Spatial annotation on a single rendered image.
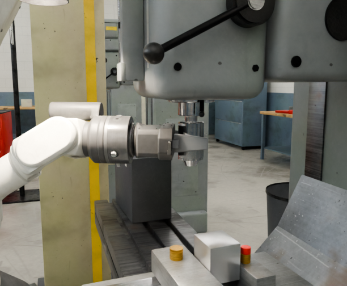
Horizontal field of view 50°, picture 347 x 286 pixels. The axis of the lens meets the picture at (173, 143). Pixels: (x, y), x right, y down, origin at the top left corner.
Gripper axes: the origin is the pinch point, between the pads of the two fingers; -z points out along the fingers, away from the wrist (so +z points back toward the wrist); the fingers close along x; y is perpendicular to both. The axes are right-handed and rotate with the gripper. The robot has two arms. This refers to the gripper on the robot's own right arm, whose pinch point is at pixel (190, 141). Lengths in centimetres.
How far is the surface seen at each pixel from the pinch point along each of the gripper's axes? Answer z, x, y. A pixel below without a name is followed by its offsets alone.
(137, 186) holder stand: 14.9, 33.3, 18.2
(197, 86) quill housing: -0.9, -10.2, -9.9
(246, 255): -9.1, -12.4, 16.0
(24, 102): 373, 748, 31
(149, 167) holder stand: 11.7, 34.8, 12.9
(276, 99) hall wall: -171, 720, 17
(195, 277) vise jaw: -1.2, -16.9, 17.5
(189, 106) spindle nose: 0.4, -2.3, -6.4
